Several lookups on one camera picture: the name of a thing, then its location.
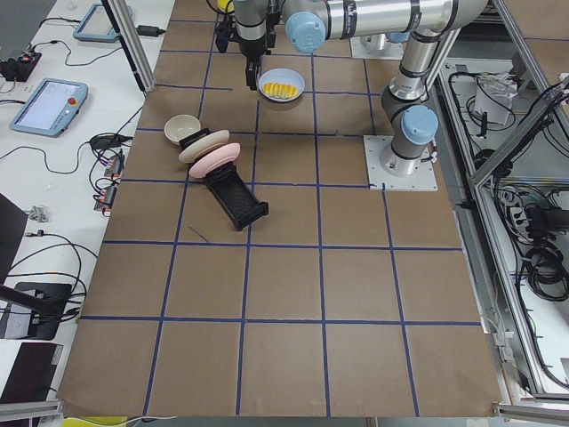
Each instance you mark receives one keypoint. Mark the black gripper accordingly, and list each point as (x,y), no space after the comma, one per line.
(252,48)

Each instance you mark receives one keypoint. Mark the striped bread roll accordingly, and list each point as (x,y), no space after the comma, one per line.
(279,91)

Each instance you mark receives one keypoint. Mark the blue plate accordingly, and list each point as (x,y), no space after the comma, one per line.
(284,76)

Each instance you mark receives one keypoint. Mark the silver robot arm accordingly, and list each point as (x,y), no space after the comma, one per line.
(308,24)
(414,124)

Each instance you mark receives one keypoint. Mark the cream plate in rack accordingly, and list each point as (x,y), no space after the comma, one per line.
(200,143)

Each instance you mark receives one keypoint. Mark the pink plate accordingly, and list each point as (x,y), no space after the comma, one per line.
(211,161)

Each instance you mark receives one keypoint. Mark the yellow lemon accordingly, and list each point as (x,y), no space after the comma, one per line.
(225,6)

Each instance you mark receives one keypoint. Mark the cream bowl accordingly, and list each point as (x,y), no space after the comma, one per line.
(180,127)

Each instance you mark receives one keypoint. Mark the black power adapter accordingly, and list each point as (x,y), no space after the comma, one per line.
(145,30)

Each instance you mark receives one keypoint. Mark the black dish rack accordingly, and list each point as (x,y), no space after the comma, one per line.
(236,199)

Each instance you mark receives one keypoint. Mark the far teach pendant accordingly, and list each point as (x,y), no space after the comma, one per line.
(95,26)

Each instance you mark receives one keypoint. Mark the teach pendant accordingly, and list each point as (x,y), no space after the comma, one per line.
(51,108)
(95,26)

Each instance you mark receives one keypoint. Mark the near teach pendant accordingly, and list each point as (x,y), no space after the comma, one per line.
(51,108)

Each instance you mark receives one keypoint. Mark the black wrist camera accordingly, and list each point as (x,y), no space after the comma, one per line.
(224,34)

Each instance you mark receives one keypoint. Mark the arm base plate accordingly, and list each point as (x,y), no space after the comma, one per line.
(388,172)
(375,47)

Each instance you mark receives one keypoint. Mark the aluminium frame post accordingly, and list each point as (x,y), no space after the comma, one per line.
(122,23)

